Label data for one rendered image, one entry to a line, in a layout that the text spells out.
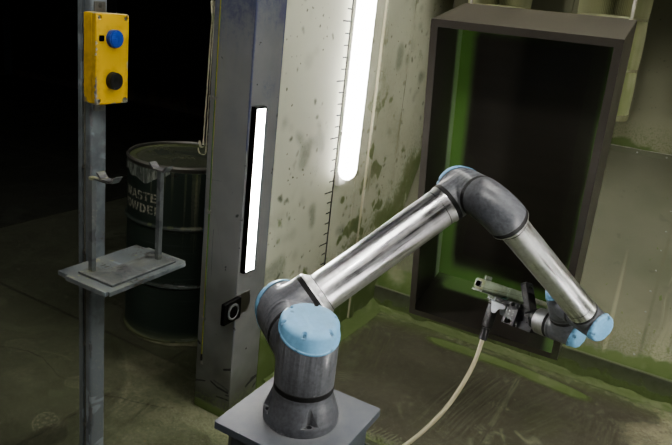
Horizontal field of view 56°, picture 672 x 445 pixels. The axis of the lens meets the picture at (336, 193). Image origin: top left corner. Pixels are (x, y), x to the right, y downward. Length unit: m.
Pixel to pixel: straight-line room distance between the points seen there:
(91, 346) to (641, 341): 2.44
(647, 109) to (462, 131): 1.30
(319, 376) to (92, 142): 1.00
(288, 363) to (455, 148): 1.42
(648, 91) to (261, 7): 2.17
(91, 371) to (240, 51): 1.19
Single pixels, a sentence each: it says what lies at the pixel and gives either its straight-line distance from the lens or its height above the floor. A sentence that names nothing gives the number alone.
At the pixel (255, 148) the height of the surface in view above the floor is 1.13.
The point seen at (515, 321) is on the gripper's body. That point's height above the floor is 0.65.
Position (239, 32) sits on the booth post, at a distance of 2.26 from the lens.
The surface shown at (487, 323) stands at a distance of 2.43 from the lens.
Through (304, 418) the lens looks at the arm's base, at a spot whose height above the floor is 0.69.
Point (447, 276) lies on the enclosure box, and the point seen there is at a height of 0.53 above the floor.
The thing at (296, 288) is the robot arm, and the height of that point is 0.92.
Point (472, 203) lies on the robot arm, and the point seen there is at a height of 1.18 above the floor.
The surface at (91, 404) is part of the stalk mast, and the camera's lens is 2.42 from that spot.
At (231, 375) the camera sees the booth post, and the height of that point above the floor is 0.21.
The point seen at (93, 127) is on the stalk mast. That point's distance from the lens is 2.05.
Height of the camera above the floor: 1.62
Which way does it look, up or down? 16 degrees down
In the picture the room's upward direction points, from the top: 6 degrees clockwise
